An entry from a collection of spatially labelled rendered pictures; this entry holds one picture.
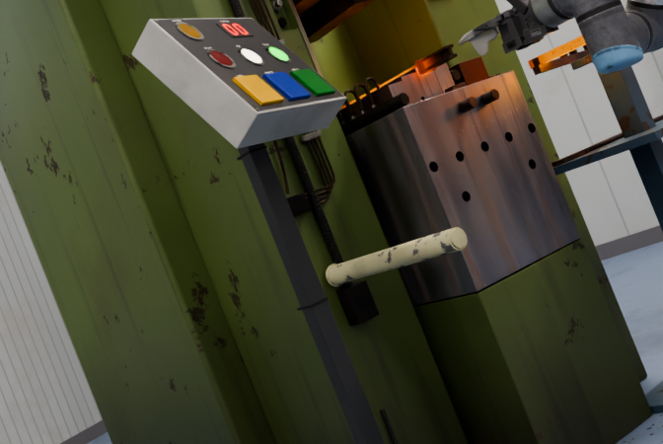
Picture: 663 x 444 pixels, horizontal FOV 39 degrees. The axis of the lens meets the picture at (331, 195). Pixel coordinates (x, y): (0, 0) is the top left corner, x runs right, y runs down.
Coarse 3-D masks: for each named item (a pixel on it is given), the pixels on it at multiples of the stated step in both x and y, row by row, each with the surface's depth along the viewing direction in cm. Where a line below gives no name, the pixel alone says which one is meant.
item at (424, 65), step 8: (440, 48) 215; (448, 48) 215; (432, 56) 219; (440, 56) 217; (448, 56) 214; (416, 64) 222; (424, 64) 222; (432, 64) 220; (440, 64) 219; (424, 72) 221; (392, 80) 232; (376, 88) 237; (360, 96) 243
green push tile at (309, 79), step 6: (294, 72) 183; (300, 72) 185; (306, 72) 186; (312, 72) 188; (300, 78) 182; (306, 78) 184; (312, 78) 185; (318, 78) 187; (306, 84) 182; (312, 84) 183; (318, 84) 185; (324, 84) 186; (312, 90) 181; (318, 90) 182; (324, 90) 184; (330, 90) 186; (318, 96) 182
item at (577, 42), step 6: (570, 42) 226; (576, 42) 225; (582, 42) 224; (558, 48) 229; (564, 48) 228; (570, 48) 227; (546, 54) 232; (552, 54) 231; (558, 54) 229; (546, 60) 232; (534, 66) 235
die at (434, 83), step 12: (408, 72) 224; (432, 72) 225; (444, 72) 227; (396, 84) 218; (408, 84) 220; (420, 84) 222; (432, 84) 224; (444, 84) 226; (372, 96) 222; (384, 96) 218; (408, 96) 219; (420, 96) 221; (432, 96) 223; (372, 108) 223; (348, 120) 232
